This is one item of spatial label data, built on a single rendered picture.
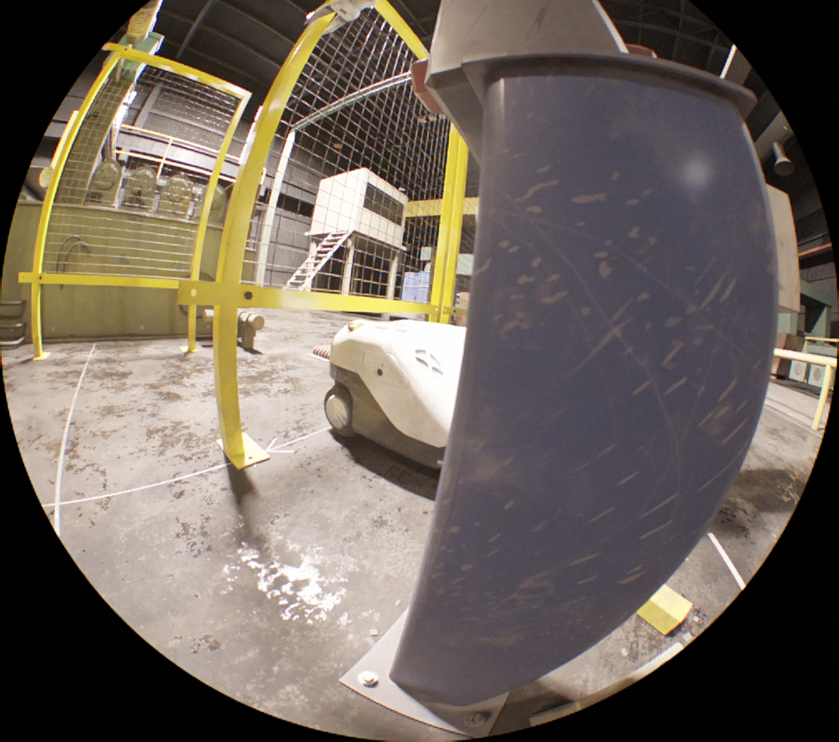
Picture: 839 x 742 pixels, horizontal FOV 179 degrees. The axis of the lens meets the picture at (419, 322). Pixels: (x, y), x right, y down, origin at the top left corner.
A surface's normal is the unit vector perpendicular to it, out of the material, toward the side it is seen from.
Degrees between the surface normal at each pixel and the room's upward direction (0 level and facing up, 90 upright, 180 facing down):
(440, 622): 90
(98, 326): 90
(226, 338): 90
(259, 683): 0
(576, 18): 90
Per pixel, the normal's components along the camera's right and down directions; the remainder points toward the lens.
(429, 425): -0.52, 0.00
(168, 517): 0.12, -0.99
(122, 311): 0.87, 0.14
